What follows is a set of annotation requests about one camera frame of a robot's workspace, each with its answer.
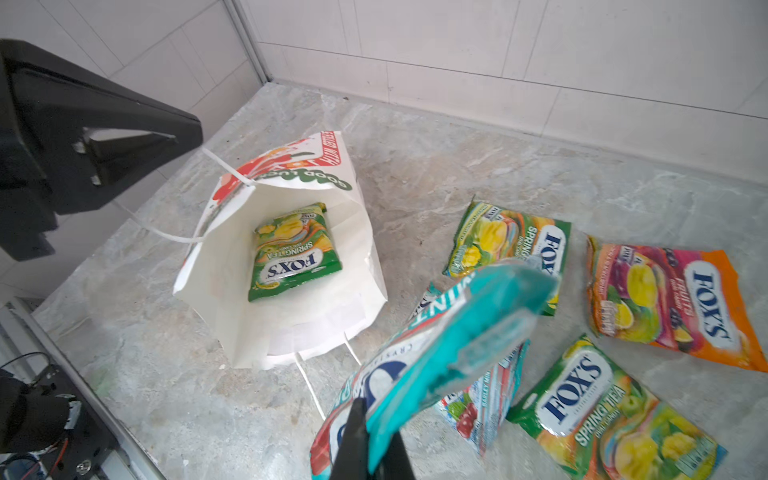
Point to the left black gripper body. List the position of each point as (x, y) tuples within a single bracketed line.
[(72, 142)]

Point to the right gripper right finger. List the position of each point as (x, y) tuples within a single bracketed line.
[(395, 464)]

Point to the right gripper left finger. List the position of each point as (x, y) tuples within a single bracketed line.
[(352, 455)]

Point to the teal mint Fox's candy bag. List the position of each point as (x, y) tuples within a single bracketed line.
[(477, 412)]

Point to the white floral paper bag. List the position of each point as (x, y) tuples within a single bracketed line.
[(305, 321)]

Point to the orange pink Fox's candy bag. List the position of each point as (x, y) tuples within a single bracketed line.
[(682, 300)]

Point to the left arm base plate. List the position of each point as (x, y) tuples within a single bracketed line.
[(49, 430)]

